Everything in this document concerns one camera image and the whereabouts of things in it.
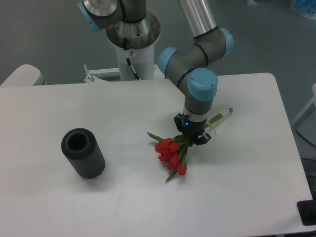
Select black ribbed cylindrical vase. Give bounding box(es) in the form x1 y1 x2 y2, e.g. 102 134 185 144
61 128 105 179

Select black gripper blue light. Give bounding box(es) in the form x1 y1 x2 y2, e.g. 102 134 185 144
174 114 211 146

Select red tulip bouquet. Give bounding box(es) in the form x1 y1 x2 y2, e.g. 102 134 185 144
147 107 234 183

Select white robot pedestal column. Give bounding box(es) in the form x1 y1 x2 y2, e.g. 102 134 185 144
106 12 161 81

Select blue plastic bag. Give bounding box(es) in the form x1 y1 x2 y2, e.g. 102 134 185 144
290 0 316 19

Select black cable on pedestal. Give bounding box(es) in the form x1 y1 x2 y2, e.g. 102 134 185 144
125 57 141 81

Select white rounded chair back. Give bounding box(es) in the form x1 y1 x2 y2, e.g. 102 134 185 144
0 64 47 88

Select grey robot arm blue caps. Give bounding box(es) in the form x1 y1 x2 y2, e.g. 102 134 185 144
77 0 234 145

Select white metal pedestal base frame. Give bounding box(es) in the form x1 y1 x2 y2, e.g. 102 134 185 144
83 57 166 83

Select black cable on floor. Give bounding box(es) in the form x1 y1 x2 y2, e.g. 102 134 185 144
295 128 316 146

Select black device at table edge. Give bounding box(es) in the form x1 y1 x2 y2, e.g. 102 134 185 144
297 200 316 226

